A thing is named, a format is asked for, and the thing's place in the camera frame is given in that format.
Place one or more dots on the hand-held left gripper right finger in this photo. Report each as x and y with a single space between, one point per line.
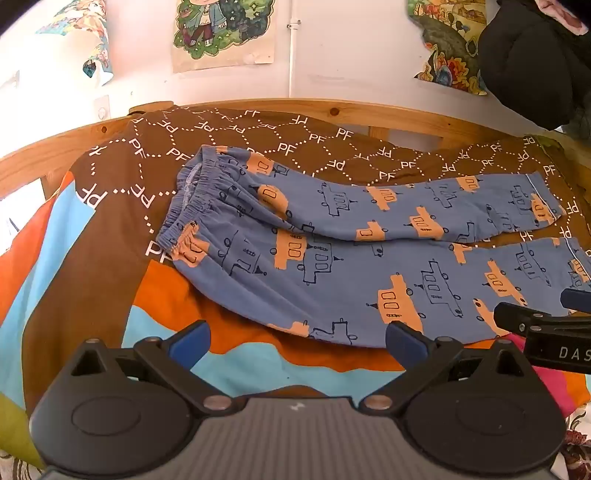
403 344

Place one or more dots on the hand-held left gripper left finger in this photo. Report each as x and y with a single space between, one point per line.
190 344

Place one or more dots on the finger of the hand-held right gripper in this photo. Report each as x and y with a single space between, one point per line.
512 316
578 301

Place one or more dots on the blue printed pants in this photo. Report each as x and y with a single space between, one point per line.
332 277

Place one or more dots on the floral bed sheet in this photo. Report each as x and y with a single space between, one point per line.
577 443

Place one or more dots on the brown orange printed blanket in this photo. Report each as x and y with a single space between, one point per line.
101 258

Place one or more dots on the black jacket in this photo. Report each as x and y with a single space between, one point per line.
531 60

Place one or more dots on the wooden bed frame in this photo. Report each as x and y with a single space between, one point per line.
27 166

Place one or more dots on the clear wall hook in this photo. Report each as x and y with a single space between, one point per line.
102 108

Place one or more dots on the yellow green landscape wall poster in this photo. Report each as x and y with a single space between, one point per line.
450 41

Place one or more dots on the white wall pipe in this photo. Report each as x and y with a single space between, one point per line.
293 55

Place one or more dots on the cartoon figures wall poster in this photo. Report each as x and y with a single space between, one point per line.
217 32

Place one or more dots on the colourful torn wall poster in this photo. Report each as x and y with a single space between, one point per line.
87 32

